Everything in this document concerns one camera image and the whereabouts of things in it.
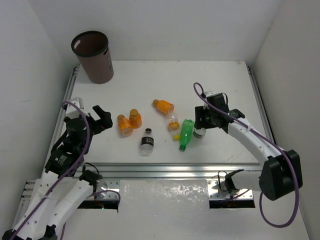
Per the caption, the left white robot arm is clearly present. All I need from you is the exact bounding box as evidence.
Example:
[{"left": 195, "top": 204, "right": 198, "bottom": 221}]
[{"left": 2, "top": 105, "right": 113, "bottom": 240}]

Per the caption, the clear bottle black cap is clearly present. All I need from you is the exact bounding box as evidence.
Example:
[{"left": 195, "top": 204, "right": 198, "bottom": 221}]
[{"left": 193, "top": 128, "right": 207, "bottom": 139}]

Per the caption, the orange bottle left inner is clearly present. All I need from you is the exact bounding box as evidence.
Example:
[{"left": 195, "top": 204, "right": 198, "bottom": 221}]
[{"left": 129, "top": 109, "right": 142, "bottom": 129}]

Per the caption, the clear bottle yellow cap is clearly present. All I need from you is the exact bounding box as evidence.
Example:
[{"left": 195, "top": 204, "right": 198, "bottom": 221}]
[{"left": 166, "top": 112, "right": 180, "bottom": 141}]

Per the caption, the orange bottle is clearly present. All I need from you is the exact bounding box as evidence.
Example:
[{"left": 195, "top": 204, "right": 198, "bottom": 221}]
[
  {"left": 129, "top": 109, "right": 142, "bottom": 129},
  {"left": 117, "top": 114, "right": 133, "bottom": 137},
  {"left": 152, "top": 99, "right": 175, "bottom": 115}
]

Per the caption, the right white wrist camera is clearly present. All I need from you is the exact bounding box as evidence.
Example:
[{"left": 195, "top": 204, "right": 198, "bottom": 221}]
[{"left": 201, "top": 91, "right": 215, "bottom": 109}]

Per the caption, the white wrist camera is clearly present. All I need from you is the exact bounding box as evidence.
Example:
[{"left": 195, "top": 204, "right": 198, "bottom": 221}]
[
  {"left": 62, "top": 97, "right": 85, "bottom": 119},
  {"left": 201, "top": 91, "right": 215, "bottom": 109}
]

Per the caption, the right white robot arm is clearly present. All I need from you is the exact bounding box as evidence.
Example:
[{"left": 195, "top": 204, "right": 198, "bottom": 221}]
[{"left": 194, "top": 92, "right": 303, "bottom": 201}]

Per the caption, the orange bottle far centre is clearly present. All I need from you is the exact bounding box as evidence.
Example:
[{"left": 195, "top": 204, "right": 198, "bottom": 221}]
[{"left": 152, "top": 99, "right": 175, "bottom": 115}]

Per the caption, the brown plastic waste bin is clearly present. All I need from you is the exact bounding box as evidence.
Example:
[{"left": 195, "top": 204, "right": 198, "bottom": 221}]
[{"left": 71, "top": 30, "right": 114, "bottom": 84}]

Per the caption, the aluminium front rail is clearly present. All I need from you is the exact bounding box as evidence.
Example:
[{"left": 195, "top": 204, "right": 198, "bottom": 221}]
[{"left": 86, "top": 163, "right": 262, "bottom": 180}]

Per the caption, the orange bottle left outer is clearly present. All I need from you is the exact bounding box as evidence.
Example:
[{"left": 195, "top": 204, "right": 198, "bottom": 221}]
[{"left": 117, "top": 114, "right": 133, "bottom": 137}]

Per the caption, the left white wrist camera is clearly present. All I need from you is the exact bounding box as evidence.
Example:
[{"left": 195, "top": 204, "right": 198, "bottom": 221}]
[{"left": 62, "top": 97, "right": 85, "bottom": 119}]

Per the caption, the green plastic bottle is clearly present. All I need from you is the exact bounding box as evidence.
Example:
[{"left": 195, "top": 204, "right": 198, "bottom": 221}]
[{"left": 179, "top": 119, "right": 195, "bottom": 152}]

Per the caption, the clear bottle black label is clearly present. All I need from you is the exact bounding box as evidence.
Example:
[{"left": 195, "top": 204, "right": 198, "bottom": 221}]
[{"left": 139, "top": 128, "right": 154, "bottom": 157}]

